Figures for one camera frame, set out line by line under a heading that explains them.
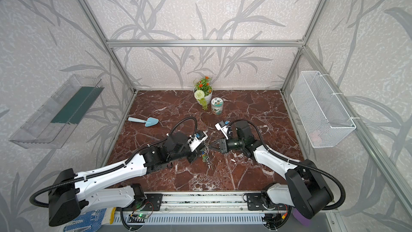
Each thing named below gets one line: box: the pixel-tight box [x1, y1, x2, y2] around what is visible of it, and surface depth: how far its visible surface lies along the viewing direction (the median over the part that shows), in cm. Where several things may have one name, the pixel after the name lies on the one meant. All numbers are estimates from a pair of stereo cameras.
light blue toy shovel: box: [127, 117, 160, 128], surface depth 104 cm
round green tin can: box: [210, 97, 224, 116], surface depth 104 cm
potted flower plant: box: [193, 75, 213, 111], surface depth 104 cm
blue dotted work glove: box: [63, 207, 113, 232], surface depth 69 cm
